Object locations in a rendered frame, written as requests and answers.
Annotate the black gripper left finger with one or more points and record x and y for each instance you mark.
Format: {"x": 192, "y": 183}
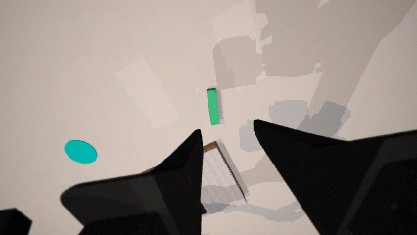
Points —
{"x": 172, "y": 190}

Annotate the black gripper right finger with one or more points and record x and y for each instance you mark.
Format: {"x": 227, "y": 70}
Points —
{"x": 331, "y": 177}

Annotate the green rectangular post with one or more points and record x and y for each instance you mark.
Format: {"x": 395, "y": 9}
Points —
{"x": 213, "y": 106}

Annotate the cyan flat circle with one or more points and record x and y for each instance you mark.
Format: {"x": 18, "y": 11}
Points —
{"x": 80, "y": 151}

